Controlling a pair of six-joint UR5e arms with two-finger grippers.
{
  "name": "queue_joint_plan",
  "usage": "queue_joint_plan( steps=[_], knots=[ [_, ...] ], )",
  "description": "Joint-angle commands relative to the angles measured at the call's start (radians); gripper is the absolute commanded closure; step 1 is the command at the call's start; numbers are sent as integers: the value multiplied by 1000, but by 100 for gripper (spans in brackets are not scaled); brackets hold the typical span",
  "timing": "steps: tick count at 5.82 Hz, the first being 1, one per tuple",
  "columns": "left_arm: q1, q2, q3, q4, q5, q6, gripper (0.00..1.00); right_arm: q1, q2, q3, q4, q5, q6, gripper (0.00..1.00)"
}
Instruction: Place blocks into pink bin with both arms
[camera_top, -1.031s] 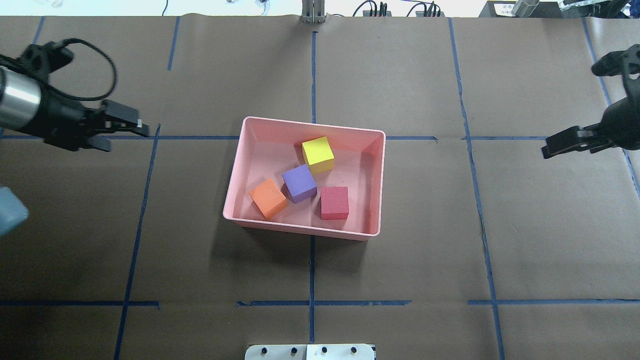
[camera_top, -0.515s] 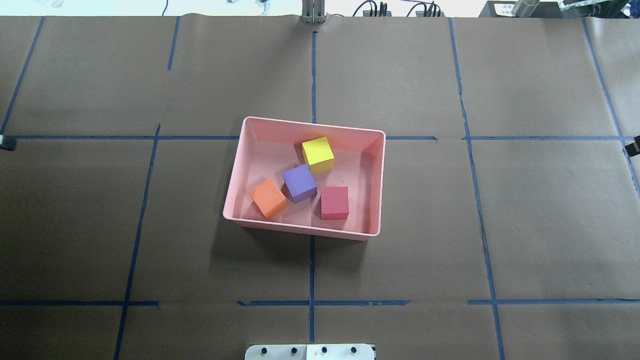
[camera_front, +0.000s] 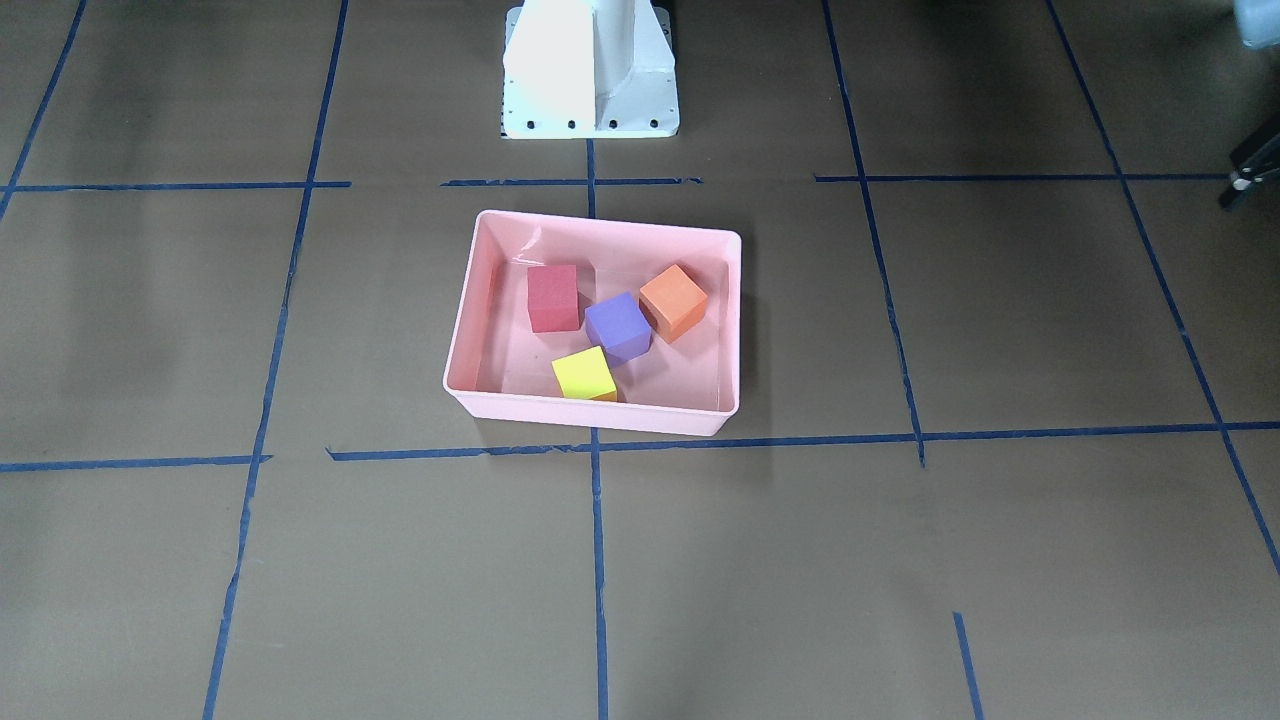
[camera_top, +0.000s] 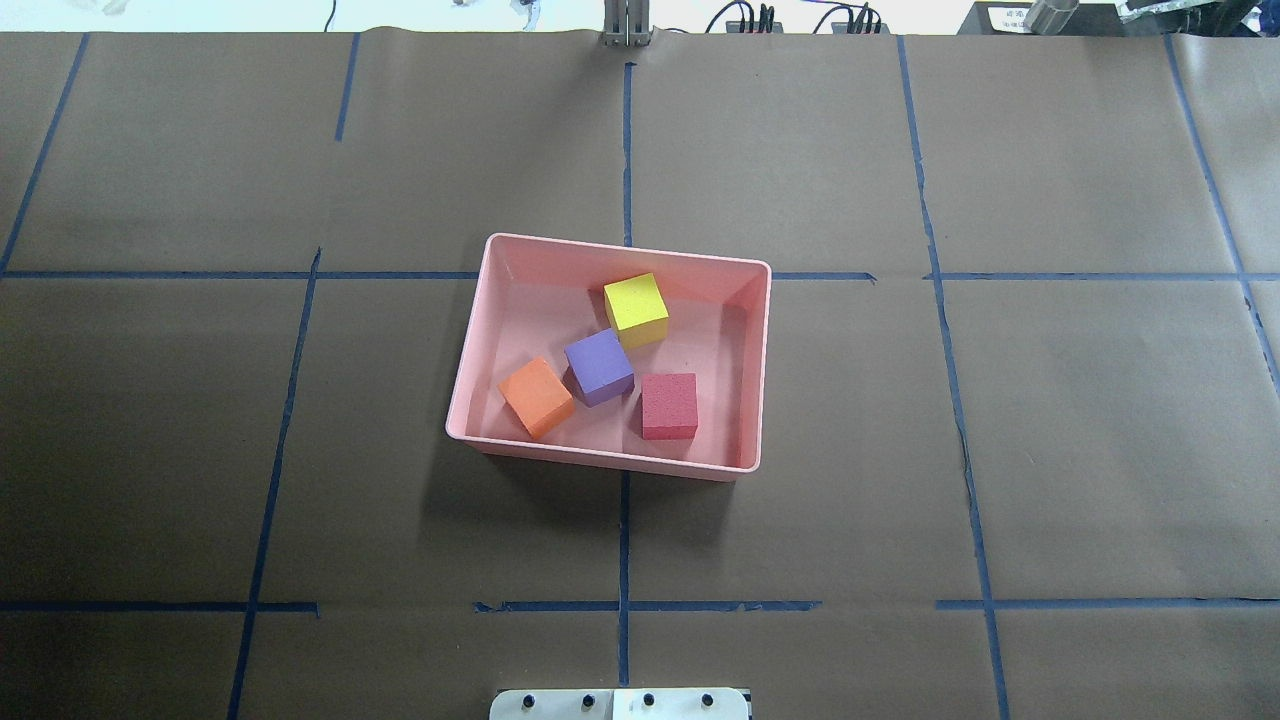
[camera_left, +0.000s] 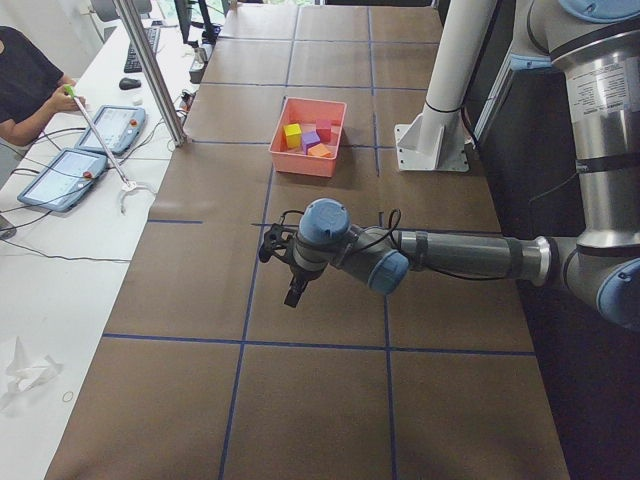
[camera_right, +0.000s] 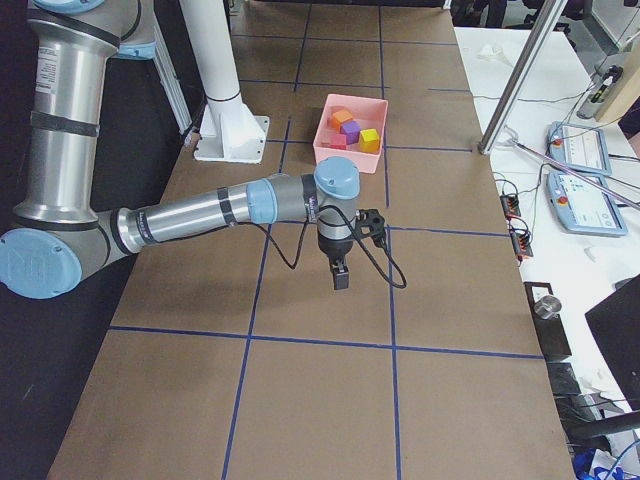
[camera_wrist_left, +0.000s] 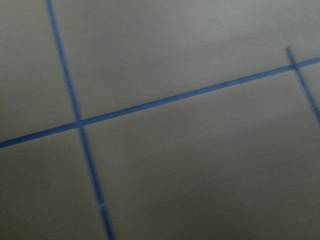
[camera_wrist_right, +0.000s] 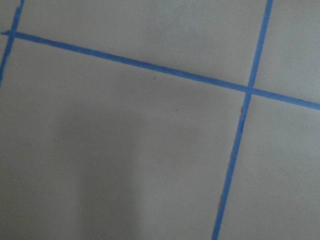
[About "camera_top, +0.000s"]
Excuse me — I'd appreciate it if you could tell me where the red foam block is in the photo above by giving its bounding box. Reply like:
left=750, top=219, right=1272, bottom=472
left=641, top=373, right=700, bottom=441

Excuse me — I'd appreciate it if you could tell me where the purple foam block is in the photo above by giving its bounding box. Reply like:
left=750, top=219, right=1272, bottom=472
left=564, top=328, right=635, bottom=407

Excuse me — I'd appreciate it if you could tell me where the aluminium frame post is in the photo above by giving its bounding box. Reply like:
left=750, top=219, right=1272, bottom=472
left=600, top=0, right=653, bottom=47

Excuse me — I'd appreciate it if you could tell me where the orange foam block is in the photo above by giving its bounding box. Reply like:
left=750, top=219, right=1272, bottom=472
left=498, top=357, right=576, bottom=441

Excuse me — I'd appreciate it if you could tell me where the pink plastic bin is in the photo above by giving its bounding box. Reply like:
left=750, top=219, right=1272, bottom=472
left=445, top=234, right=773, bottom=480

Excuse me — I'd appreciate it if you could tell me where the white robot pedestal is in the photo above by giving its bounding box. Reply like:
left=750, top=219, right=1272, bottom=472
left=488, top=685, right=754, bottom=719

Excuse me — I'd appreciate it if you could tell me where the yellow foam block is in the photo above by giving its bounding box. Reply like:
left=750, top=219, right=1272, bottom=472
left=603, top=273, right=669, bottom=351

